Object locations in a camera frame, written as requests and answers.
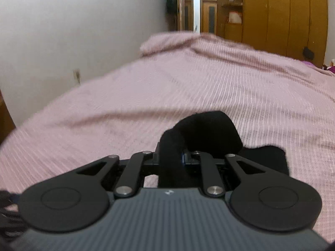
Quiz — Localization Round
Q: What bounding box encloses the black small garment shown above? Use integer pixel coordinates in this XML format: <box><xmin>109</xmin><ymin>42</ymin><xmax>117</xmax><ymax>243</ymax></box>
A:
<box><xmin>158</xmin><ymin>111</ymin><xmax>290</xmax><ymax>188</ymax></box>

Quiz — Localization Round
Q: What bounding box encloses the pink checked bed cover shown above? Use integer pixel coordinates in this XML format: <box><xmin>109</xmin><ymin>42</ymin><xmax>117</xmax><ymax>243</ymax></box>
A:
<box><xmin>1</xmin><ymin>32</ymin><xmax>334</xmax><ymax>241</ymax></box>

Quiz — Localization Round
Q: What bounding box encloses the wooden bedside furniture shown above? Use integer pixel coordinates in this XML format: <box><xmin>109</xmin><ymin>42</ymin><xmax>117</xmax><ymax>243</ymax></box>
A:
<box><xmin>0</xmin><ymin>92</ymin><xmax>16</xmax><ymax>144</ymax></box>

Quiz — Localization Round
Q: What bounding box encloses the black bag on bed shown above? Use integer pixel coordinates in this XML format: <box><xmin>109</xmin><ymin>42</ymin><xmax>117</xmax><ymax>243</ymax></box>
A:
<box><xmin>303</xmin><ymin>46</ymin><xmax>314</xmax><ymax>62</ymax></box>

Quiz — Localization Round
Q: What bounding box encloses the wooden door with glass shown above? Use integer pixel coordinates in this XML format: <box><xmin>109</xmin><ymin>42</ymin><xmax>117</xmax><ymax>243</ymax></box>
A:
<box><xmin>200</xmin><ymin>0</ymin><xmax>217</xmax><ymax>35</ymax></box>

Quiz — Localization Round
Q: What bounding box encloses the brown wooden wardrobe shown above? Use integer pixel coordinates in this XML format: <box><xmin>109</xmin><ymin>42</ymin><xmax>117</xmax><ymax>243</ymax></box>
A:
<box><xmin>217</xmin><ymin>0</ymin><xmax>328</xmax><ymax>66</ymax></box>

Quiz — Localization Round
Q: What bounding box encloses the black cable bundle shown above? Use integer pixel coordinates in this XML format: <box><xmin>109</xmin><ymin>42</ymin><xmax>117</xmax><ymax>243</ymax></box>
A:
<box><xmin>0</xmin><ymin>190</ymin><xmax>27</xmax><ymax>242</ymax></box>

